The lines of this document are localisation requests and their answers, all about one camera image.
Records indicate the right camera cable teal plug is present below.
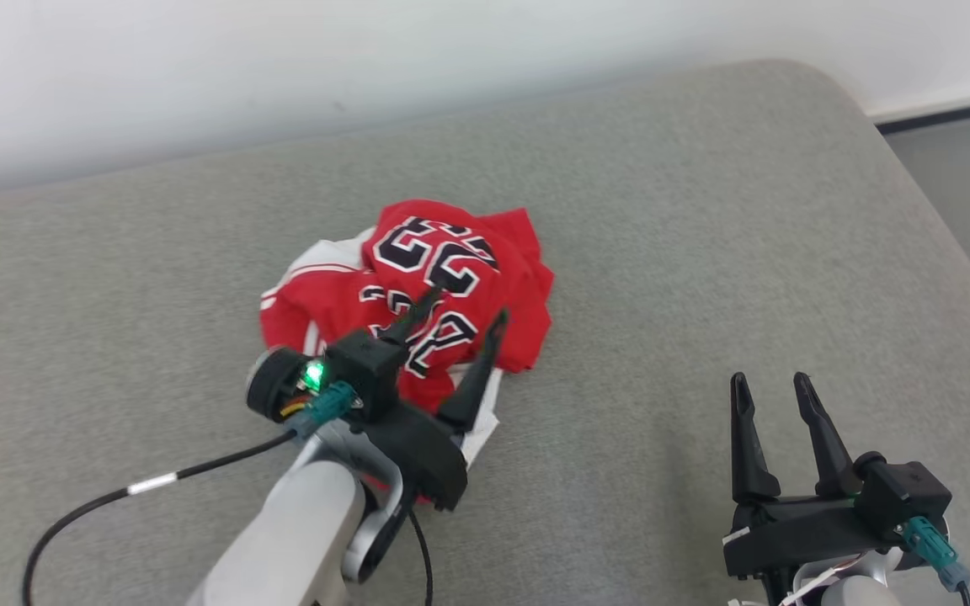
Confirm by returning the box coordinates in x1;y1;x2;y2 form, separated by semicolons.
902;515;970;606

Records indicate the thin black left gripper cable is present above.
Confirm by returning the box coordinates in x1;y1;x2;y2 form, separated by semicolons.
408;508;435;606

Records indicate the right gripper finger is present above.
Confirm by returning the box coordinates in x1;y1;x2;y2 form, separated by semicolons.
793;372;861;498
730;373;781;505

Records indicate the white and black baseboard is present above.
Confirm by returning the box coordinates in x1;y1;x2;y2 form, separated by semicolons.
871;94;970;136

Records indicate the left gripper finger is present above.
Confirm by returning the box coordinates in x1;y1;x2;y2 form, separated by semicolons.
376;284;445;346
437;308;509;435

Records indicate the red basketball jersey number 23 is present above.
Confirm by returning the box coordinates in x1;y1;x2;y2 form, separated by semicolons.
259;199;555;506

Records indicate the grey fabric sofa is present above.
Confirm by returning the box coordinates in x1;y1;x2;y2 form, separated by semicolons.
0;59;970;606

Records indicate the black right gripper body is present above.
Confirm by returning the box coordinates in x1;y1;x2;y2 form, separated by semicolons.
722;495;905;582

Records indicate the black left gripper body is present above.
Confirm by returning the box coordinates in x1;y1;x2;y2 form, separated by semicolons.
365;402;470;513

